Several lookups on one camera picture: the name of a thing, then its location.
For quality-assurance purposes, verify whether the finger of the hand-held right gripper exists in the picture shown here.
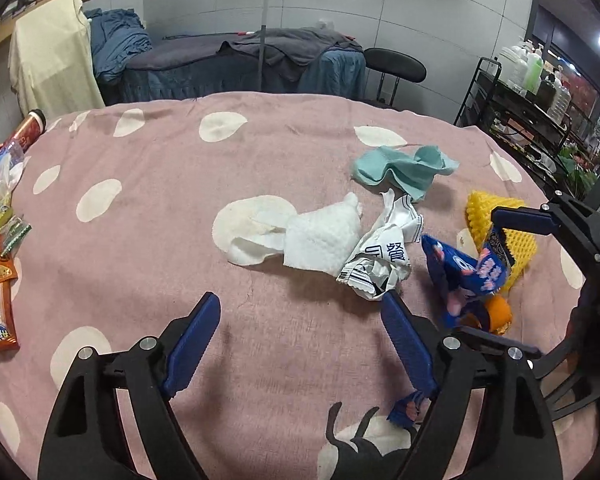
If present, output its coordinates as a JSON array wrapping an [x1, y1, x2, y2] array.
[[460, 326, 600, 423], [491, 191, 600, 263]]

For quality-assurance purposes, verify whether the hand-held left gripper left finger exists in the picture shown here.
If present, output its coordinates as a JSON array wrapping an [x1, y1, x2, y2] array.
[[37, 291, 222, 480]]

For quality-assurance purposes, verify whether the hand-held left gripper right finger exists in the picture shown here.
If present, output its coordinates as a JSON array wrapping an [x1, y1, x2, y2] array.
[[380, 291, 565, 480]]

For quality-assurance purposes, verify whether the yellow foam net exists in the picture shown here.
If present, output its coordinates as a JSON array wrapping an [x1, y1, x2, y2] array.
[[462, 190, 540, 293]]

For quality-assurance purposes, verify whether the blue snack wrapper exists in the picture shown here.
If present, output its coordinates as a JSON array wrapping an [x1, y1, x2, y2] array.
[[386, 234, 516, 428]]

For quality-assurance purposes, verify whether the white printed wrapper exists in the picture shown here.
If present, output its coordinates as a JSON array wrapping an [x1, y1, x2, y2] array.
[[336, 187, 425, 302]]

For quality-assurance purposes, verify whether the white tissue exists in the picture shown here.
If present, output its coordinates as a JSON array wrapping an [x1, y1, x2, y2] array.
[[227, 192, 365, 272]]

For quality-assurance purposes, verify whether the teal cloth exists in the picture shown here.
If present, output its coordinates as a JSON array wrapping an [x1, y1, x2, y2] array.
[[351, 145, 461, 203]]

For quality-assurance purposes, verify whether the potted plant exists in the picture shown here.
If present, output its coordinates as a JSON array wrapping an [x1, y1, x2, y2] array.
[[560, 140, 600, 198]]

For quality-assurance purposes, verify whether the pink polka dot blanket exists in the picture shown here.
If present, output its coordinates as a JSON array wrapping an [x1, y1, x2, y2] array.
[[0, 91, 596, 480]]

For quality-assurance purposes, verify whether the black trolley cart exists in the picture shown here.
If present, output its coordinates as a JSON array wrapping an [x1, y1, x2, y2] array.
[[452, 57, 593, 201]]

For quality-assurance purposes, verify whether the clear plastic bottle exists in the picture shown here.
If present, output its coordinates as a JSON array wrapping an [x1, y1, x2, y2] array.
[[550, 72, 576, 116]]

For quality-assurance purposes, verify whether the dark brown bottle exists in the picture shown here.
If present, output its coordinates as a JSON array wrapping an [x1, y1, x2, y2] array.
[[537, 72, 558, 108]]

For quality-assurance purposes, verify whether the green pump bottle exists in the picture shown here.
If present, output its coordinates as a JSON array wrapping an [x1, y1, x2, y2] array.
[[525, 42, 545, 93]]

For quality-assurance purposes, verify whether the white pump bottle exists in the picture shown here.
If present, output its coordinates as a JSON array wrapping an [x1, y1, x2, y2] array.
[[500, 45, 531, 88]]

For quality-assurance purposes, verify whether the black chair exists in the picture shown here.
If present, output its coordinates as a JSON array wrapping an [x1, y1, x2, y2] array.
[[362, 47, 427, 110]]

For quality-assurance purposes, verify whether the red snack can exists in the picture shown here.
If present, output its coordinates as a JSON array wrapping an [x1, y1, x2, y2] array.
[[2, 109, 47, 161]]

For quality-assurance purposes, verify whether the massage bed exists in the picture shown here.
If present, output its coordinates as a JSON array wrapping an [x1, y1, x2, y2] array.
[[97, 27, 368, 106]]

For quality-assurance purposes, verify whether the grey blanket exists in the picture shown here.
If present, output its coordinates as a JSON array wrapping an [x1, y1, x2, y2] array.
[[217, 27, 363, 83]]

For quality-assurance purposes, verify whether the blue bedding pile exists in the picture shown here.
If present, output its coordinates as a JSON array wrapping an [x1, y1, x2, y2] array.
[[85, 8, 153, 86]]

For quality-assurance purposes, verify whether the cream towel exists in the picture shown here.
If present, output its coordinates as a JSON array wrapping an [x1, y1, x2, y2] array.
[[8, 0, 106, 122]]

